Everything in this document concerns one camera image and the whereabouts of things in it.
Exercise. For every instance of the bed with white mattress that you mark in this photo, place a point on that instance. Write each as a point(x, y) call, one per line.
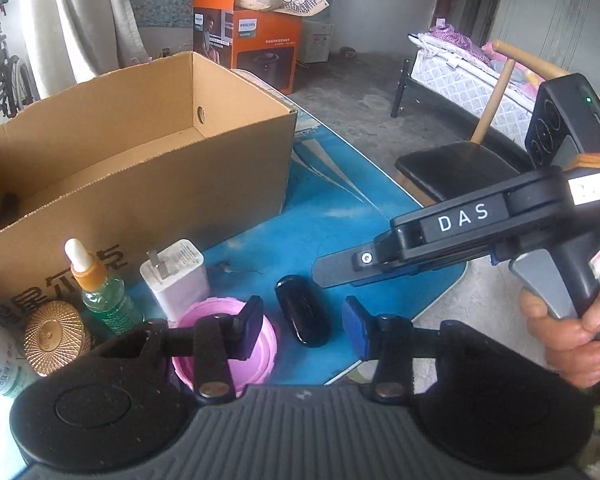
point(455, 80)

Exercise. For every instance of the green dropper bottle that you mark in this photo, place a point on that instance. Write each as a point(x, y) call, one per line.
point(105, 300)

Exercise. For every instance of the white charger plug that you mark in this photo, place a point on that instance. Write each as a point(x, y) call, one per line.
point(180, 280)

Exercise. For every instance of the person's right hand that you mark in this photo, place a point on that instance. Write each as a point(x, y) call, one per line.
point(570, 350)

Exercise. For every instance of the white plastic jar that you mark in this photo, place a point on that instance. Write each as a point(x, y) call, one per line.
point(0, 365)

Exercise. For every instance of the black oval mouse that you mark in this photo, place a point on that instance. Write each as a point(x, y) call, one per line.
point(302, 315)

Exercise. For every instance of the brown cardboard box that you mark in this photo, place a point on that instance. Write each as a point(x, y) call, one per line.
point(180, 195)

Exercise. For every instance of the grey curtain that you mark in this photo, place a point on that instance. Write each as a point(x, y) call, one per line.
point(80, 15)

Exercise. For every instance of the small bowl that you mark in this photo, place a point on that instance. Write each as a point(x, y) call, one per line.
point(350, 51)

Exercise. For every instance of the grey panelled door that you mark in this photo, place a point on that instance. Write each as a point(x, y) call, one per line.
point(560, 15)

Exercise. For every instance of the grey wheelchair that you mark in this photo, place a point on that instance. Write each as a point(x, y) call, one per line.
point(0, 75)

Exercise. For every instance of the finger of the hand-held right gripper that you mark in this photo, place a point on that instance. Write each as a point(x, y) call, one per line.
point(337, 267)

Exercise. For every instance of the wooden chair black seat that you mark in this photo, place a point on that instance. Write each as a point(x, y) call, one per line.
point(460, 167)

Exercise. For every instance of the pink folded clothes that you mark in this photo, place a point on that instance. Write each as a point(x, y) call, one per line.
point(452, 40)

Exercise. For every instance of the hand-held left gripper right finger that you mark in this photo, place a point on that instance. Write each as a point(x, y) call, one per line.
point(357, 327)

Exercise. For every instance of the orange appliance box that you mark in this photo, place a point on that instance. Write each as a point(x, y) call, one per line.
point(265, 45)

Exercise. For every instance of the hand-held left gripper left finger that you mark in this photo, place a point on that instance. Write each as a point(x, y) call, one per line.
point(252, 322)

